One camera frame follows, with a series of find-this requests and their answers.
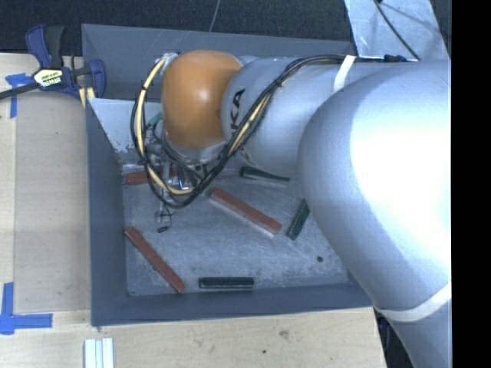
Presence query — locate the red-brown flat block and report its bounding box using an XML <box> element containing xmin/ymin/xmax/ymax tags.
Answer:
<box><xmin>124</xmin><ymin>225</ymin><xmax>186</xmax><ymax>294</ymax></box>
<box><xmin>124</xmin><ymin>170</ymin><xmax>150</xmax><ymax>186</ymax></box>
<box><xmin>208</xmin><ymin>186</ymin><xmax>283</xmax><ymax>240</ymax></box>

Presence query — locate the grey metal bin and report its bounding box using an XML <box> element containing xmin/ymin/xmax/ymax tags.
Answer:
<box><xmin>81</xmin><ymin>23</ymin><xmax>375</xmax><ymax>327</ymax></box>

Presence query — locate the dark green flat block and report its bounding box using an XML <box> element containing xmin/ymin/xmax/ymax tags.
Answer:
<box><xmin>285</xmin><ymin>199</ymin><xmax>311</xmax><ymax>242</ymax></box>
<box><xmin>198</xmin><ymin>276</ymin><xmax>255</xmax><ymax>291</ymax></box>
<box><xmin>239</xmin><ymin>166</ymin><xmax>292</xmax><ymax>184</ymax></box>

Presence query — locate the pale wood board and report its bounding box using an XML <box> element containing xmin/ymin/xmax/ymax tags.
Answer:
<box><xmin>12</xmin><ymin>90</ymin><xmax>93</xmax><ymax>314</ymax></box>

